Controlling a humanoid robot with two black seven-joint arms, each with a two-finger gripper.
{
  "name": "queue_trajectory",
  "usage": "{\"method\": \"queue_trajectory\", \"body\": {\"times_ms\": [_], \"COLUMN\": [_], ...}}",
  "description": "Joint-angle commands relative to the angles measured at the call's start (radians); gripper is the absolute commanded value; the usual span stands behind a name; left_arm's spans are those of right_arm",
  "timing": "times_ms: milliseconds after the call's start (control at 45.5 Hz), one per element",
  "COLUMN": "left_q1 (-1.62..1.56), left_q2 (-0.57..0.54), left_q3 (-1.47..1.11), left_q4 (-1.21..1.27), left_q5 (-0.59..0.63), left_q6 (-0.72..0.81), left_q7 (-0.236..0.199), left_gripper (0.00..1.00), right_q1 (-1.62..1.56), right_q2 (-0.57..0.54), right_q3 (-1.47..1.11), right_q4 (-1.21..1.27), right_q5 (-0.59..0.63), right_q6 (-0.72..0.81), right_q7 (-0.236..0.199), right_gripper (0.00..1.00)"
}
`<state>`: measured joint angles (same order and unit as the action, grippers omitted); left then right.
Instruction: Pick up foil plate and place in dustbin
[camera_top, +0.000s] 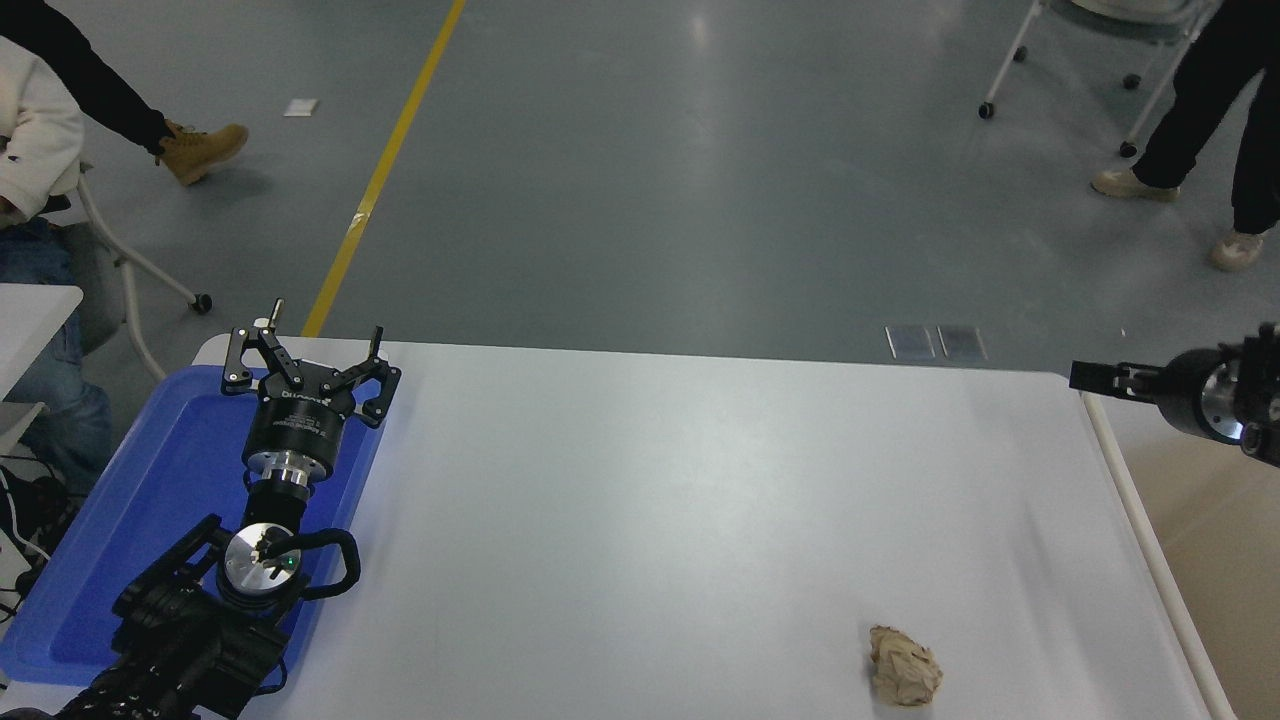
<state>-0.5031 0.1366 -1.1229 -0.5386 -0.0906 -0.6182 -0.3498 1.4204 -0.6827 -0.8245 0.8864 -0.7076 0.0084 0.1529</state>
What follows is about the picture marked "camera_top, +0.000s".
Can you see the seated person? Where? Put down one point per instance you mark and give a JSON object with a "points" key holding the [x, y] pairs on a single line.
{"points": [[35, 130]]}

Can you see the crumpled tan paper ball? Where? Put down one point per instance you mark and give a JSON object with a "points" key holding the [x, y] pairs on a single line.
{"points": [[905, 668]]}

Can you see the white frame wheeled chair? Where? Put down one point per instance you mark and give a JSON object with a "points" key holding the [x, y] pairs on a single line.
{"points": [[988, 112], [203, 302]]}

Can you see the large pale bin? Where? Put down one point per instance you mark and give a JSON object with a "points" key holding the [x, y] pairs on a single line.
{"points": [[1230, 560]]}

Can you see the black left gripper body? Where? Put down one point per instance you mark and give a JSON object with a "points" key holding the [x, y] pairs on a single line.
{"points": [[298, 428]]}

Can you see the blue plastic tray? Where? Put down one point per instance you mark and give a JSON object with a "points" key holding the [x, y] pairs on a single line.
{"points": [[170, 480]]}

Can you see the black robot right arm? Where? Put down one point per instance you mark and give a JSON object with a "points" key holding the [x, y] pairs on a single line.
{"points": [[1260, 400]]}

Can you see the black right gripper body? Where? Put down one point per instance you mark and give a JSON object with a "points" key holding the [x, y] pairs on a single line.
{"points": [[1180, 395]]}

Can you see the person in tan boot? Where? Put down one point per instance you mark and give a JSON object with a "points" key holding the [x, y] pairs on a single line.
{"points": [[80, 70]]}

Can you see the small white side table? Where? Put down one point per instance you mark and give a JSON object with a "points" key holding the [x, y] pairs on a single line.
{"points": [[30, 320]]}

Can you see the white paper scrap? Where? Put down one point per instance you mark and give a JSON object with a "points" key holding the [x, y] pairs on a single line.
{"points": [[302, 106]]}

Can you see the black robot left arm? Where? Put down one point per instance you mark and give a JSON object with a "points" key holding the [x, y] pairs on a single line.
{"points": [[250, 565]]}

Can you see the silver floor plate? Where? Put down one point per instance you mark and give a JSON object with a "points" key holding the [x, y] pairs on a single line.
{"points": [[910, 343], [962, 342]]}

